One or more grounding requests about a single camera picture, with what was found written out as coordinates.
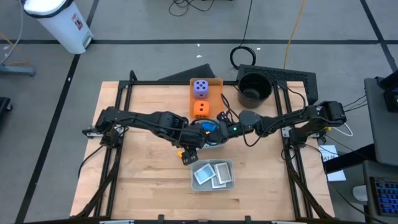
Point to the black table frame rail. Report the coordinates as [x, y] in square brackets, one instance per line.
[128, 93]
[275, 93]
[155, 82]

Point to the grey stand base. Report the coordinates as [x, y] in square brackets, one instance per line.
[18, 70]

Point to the light blue rounded toy brick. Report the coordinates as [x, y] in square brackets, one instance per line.
[208, 126]

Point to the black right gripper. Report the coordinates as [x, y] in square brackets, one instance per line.
[230, 130]

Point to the black plastic bucket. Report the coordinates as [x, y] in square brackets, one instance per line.
[248, 101]

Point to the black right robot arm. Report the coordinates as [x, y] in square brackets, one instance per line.
[289, 119]

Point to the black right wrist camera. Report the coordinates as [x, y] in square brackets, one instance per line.
[223, 117]

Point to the white computer mouse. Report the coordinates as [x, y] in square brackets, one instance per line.
[360, 193]

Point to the white paper sheet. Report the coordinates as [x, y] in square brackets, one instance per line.
[337, 175]

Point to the black table clamp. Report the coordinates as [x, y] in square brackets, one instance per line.
[160, 219]
[247, 219]

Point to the black frame strut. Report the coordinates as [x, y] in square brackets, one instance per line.
[348, 160]

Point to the orange foam die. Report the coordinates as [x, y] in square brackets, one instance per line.
[199, 112]

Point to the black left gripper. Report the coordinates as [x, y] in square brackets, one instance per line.
[190, 157]

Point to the blue-printed playing card box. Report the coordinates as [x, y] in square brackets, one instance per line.
[204, 173]

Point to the short yellow toy brick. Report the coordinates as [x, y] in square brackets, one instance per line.
[180, 154]

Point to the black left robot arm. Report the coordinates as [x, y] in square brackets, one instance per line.
[140, 119]

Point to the white pedal trash bin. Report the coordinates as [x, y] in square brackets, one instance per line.
[62, 28]

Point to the purple foam die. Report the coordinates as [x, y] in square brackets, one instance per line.
[201, 90]

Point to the black caster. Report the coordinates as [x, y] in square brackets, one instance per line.
[4, 104]

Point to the orange translucent tray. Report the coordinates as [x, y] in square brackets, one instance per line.
[214, 93]

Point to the black computer keyboard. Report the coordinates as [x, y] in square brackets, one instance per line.
[387, 196]

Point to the grey desk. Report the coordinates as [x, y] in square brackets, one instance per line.
[368, 174]
[379, 130]

